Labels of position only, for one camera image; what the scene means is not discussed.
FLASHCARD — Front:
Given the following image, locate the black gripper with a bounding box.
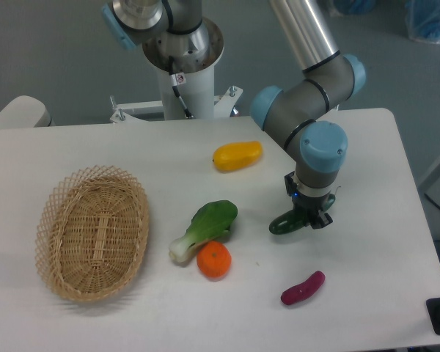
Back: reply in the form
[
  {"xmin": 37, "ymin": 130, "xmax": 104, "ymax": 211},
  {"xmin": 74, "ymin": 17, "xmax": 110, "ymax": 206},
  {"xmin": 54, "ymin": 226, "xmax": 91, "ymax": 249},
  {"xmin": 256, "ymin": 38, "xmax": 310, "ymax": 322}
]
[{"xmin": 284, "ymin": 172, "xmax": 333, "ymax": 230}]

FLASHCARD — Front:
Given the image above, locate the green cucumber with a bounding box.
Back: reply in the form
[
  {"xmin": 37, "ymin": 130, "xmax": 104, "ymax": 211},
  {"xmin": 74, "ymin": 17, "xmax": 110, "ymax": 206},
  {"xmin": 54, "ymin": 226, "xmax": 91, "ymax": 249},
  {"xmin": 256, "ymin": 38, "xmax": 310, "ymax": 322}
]
[{"xmin": 268, "ymin": 194, "xmax": 336, "ymax": 235}]

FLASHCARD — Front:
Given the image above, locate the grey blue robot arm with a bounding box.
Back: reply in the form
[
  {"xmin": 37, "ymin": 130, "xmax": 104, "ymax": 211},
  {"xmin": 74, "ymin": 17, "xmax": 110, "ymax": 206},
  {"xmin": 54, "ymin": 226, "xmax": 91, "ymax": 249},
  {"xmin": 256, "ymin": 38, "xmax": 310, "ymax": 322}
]
[{"xmin": 101, "ymin": 1, "xmax": 366, "ymax": 235}]

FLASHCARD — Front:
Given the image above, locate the yellow mango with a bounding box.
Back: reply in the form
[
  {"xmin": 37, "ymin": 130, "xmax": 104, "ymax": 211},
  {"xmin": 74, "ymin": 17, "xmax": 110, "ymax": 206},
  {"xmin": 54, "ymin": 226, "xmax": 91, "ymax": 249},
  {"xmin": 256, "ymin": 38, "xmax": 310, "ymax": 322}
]
[{"xmin": 212, "ymin": 141, "xmax": 263, "ymax": 172}]

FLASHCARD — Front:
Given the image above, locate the purple sweet potato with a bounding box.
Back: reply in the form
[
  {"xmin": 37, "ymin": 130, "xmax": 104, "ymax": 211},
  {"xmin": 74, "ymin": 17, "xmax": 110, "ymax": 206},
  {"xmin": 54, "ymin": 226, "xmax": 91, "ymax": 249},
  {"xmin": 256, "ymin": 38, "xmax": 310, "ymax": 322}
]
[{"xmin": 280, "ymin": 271, "xmax": 326, "ymax": 306}]

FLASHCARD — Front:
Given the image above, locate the green bok choy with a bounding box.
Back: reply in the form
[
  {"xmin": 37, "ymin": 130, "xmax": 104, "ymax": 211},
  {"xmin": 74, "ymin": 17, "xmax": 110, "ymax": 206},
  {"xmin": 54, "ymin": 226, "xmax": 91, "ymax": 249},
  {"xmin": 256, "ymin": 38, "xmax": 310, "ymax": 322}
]
[{"xmin": 169, "ymin": 200, "xmax": 238, "ymax": 263}]

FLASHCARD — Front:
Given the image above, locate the orange tangerine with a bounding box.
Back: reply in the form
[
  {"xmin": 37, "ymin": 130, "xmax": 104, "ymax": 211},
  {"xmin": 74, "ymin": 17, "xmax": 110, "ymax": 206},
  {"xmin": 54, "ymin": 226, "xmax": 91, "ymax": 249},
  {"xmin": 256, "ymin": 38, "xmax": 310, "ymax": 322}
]
[{"xmin": 197, "ymin": 241, "xmax": 232, "ymax": 279}]

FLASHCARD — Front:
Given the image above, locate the woven wicker basket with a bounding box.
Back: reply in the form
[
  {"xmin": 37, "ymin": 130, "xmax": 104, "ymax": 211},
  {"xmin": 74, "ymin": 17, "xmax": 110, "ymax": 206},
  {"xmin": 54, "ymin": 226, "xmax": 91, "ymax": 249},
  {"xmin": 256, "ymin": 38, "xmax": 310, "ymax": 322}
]
[{"xmin": 35, "ymin": 166, "xmax": 150, "ymax": 302}]

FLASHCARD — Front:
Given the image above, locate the blue plastic bag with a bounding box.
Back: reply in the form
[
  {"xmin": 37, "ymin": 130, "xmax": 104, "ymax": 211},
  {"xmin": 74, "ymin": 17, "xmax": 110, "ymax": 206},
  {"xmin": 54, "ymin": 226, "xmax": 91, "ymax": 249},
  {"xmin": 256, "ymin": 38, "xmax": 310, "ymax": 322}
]
[{"xmin": 405, "ymin": 0, "xmax": 440, "ymax": 44}]

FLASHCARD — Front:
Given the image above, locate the white chair armrest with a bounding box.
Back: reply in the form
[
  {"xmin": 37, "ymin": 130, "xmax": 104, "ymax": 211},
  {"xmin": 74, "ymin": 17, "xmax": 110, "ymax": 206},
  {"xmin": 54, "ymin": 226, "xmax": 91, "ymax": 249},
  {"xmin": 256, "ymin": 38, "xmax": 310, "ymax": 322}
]
[{"xmin": 0, "ymin": 95, "xmax": 55, "ymax": 130}]

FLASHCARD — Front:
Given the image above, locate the black cable on pedestal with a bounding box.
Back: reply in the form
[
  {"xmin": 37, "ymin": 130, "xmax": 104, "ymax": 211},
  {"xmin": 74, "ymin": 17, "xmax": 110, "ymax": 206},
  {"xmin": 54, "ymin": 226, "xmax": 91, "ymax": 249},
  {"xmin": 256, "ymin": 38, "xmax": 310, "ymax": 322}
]
[{"xmin": 167, "ymin": 55, "xmax": 194, "ymax": 120}]

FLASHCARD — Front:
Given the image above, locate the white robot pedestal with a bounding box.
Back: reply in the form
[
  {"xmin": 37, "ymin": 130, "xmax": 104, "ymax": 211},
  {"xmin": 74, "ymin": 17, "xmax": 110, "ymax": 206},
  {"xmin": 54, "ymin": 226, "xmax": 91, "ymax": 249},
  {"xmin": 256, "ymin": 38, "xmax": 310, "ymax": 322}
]
[{"xmin": 110, "ymin": 18, "xmax": 243, "ymax": 123}]

